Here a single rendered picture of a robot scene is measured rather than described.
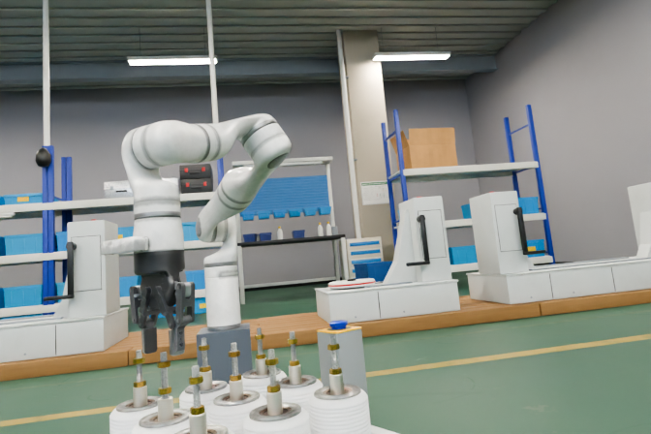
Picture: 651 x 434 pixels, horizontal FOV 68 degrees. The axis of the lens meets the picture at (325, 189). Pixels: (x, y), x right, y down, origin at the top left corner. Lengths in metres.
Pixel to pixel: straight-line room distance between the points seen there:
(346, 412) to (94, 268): 2.39
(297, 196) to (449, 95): 4.92
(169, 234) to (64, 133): 9.35
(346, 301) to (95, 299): 1.42
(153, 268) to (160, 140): 0.19
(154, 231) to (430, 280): 2.52
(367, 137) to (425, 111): 3.13
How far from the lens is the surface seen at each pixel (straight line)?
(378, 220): 7.27
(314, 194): 6.96
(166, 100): 9.86
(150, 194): 0.78
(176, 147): 0.78
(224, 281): 1.36
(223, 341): 1.35
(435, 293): 3.08
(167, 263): 0.76
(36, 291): 5.93
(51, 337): 3.06
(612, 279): 3.71
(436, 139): 6.20
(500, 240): 3.34
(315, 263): 9.30
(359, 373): 1.08
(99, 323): 2.98
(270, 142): 1.02
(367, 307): 2.95
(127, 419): 0.90
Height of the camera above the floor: 0.47
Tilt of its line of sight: 8 degrees up
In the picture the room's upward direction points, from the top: 5 degrees counter-clockwise
